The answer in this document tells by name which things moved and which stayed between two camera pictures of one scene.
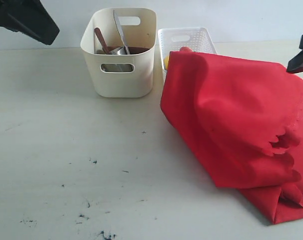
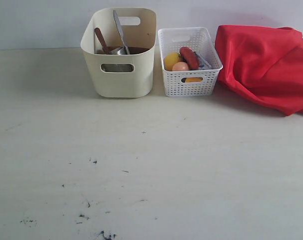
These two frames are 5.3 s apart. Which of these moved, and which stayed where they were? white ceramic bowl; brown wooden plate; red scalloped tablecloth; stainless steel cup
Moved: red scalloped tablecloth
Stayed: stainless steel cup; white ceramic bowl; brown wooden plate
